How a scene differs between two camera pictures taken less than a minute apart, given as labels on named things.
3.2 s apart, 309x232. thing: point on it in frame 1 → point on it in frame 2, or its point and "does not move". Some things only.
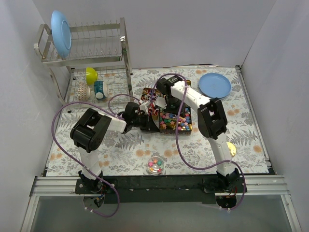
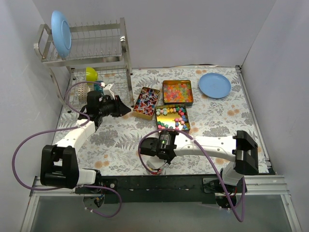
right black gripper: [173, 106] → [152, 147]
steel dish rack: [97, 68] does not move
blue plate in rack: [62, 34] does not move
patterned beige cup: [84, 91] does not move
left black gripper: [149, 121] → [116, 106]
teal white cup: [100, 89] does not move
